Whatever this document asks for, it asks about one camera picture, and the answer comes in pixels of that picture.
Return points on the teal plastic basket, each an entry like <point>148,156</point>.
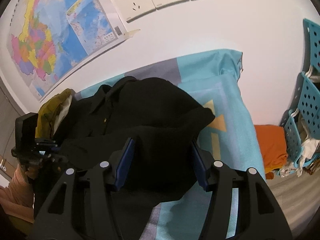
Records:
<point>294,141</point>
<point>313,34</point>
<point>308,105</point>

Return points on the bottom teal plastic basket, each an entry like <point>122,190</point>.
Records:
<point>294,141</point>

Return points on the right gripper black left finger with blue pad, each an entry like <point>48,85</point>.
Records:
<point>80,204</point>

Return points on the person's left hand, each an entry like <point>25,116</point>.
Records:
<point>21,176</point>

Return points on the grey room door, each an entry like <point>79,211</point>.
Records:
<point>10,111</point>

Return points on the orange folded cloth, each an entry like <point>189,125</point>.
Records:
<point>272,143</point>

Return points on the colourful wall map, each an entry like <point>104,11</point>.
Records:
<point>50,39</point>

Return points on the black large garment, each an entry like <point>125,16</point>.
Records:
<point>164,122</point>

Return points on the left white wall socket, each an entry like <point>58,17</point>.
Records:
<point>131,10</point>

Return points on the top teal plastic basket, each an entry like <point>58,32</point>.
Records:
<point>313,34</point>

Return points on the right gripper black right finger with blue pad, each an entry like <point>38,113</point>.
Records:
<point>259,214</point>

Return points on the middle teal plastic basket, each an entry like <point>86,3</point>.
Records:
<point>308,105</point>

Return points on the mustard yellow jacket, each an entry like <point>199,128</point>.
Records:
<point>52,113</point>

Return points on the teal grey patterned bedsheet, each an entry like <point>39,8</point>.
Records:
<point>211,78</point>

